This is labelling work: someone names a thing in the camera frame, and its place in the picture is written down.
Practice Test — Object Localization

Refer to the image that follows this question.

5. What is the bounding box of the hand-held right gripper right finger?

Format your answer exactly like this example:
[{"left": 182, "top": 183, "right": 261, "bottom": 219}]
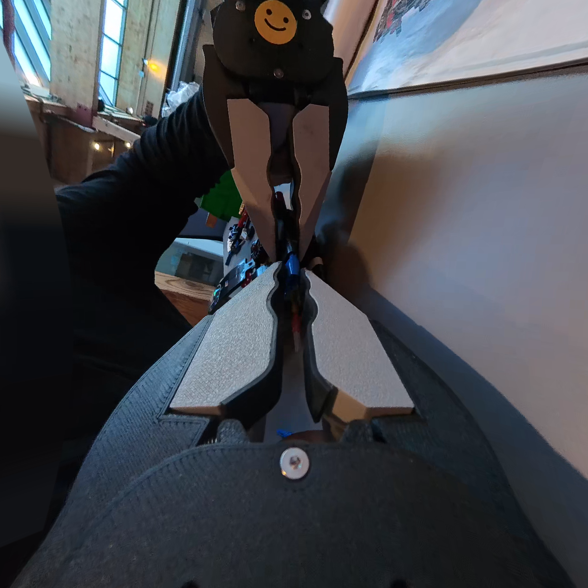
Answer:
[{"left": 301, "top": 270, "right": 415, "bottom": 425}]

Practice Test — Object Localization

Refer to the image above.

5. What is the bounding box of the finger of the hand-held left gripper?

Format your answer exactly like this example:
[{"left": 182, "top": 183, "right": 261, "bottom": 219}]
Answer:
[
  {"left": 288, "top": 103, "right": 332, "bottom": 258},
  {"left": 227, "top": 98, "right": 278, "bottom": 262}
]

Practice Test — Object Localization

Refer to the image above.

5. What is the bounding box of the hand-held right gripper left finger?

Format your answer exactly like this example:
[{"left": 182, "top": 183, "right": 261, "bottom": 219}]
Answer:
[{"left": 169, "top": 262, "right": 283, "bottom": 430}]

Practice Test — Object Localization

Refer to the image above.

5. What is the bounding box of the toy brick car model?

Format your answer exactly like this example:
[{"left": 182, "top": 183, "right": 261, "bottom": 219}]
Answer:
[{"left": 209, "top": 181, "right": 328, "bottom": 354}]

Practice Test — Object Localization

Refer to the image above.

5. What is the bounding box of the instruction booklet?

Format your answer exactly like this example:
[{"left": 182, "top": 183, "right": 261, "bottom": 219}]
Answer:
[{"left": 331, "top": 0, "right": 588, "bottom": 99}]

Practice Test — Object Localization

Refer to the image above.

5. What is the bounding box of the person's left forearm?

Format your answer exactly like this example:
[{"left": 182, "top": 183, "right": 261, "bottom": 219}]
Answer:
[{"left": 55, "top": 87, "right": 230, "bottom": 258}]

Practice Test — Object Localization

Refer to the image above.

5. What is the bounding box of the grey desk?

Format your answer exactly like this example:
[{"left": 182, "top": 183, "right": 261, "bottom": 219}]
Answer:
[{"left": 317, "top": 62, "right": 588, "bottom": 588}]

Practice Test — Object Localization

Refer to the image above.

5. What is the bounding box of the green storage bin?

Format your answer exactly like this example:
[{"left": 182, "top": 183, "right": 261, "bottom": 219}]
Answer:
[{"left": 198, "top": 169, "right": 243, "bottom": 221}]

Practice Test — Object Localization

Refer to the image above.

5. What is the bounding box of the wooden side table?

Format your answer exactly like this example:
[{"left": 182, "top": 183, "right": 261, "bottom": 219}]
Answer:
[{"left": 155, "top": 271, "right": 219, "bottom": 326}]

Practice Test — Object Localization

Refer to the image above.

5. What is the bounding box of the tall window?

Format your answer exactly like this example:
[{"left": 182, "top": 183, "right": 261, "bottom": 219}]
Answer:
[
  {"left": 11, "top": 0, "right": 52, "bottom": 88},
  {"left": 98, "top": 0, "right": 128, "bottom": 108}
]

